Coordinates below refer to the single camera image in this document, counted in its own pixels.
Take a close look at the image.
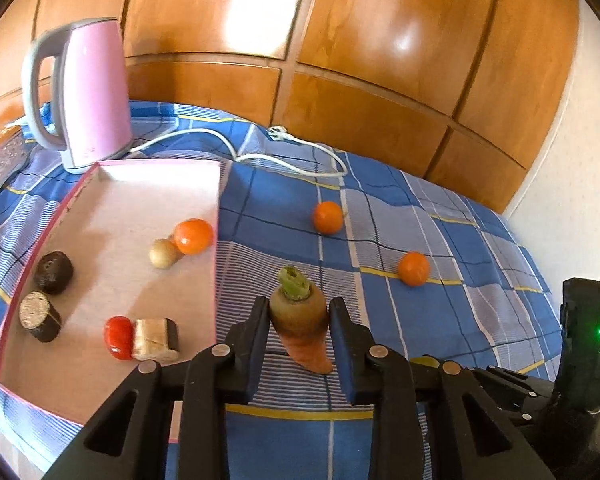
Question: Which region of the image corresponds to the orange oval tomato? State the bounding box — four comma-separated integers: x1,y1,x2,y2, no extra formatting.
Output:
172,218,214,255

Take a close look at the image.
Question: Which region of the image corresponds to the silver ornate tissue box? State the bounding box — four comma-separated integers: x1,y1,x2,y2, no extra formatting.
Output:
0,119,31,201

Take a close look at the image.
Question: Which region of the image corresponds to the dark brown round fruit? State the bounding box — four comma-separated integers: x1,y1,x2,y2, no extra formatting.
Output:
33,252,73,295

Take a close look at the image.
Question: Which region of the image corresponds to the orange carrot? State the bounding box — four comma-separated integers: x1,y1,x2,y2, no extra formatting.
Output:
268,266,332,375

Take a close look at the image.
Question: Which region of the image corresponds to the small yellow-brown potato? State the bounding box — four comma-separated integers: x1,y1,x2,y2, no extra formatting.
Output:
148,238,182,270

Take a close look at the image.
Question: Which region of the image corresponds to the red tomato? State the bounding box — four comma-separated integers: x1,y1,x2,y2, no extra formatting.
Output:
104,315,134,361

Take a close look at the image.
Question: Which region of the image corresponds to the pink white shallow tray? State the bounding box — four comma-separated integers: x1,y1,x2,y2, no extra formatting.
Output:
0,158,224,444

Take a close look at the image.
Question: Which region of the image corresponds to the green tomato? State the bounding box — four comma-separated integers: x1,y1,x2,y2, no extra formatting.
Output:
410,356,440,368

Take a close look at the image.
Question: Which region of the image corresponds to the white power cable with plug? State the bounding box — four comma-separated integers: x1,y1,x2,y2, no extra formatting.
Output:
127,124,349,179

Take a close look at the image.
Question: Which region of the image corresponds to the orange tangerine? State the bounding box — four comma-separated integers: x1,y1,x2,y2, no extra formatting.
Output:
312,200,343,235
398,252,430,287

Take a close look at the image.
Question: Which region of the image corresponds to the white and dark block piece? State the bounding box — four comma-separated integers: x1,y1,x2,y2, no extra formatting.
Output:
132,318,180,364

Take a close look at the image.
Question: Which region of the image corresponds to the blue plaid tablecloth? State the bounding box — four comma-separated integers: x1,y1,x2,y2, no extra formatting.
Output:
0,101,562,469

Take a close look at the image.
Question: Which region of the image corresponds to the dark cylinder with pale top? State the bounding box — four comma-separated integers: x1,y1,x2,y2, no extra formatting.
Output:
18,290,62,344

